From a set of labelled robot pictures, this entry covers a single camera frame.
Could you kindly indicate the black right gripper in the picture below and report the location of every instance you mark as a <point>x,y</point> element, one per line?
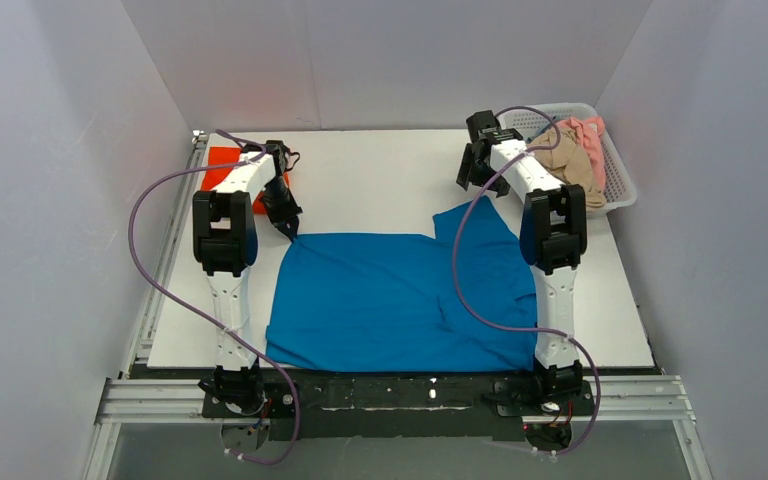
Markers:
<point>475,169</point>

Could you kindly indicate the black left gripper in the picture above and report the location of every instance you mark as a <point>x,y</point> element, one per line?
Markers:
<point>282,214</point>

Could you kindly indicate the blue t shirt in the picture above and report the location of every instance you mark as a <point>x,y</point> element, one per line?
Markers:
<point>460,301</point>

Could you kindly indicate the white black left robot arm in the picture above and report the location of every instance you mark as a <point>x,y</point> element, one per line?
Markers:
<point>225,245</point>

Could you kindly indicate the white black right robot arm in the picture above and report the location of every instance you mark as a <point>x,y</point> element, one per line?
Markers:
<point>552,241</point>

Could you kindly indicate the beige t shirt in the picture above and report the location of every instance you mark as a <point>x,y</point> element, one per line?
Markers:
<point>569,163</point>

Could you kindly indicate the folded orange t shirt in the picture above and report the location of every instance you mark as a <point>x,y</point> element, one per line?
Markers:
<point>225,169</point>

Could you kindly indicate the pink t shirt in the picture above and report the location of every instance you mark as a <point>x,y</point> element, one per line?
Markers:
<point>588,133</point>

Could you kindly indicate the white plastic laundry basket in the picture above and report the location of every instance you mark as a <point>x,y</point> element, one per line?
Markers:
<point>619,189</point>

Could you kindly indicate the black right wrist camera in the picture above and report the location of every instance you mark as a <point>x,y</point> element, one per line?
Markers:
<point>484,126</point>

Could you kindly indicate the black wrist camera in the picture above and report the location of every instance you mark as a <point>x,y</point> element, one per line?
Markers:
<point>484,126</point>
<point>284,158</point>

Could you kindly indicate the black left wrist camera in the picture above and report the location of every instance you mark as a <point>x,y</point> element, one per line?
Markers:
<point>284,158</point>

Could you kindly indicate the aluminium frame rail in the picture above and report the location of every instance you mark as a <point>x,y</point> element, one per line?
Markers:
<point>181,402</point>

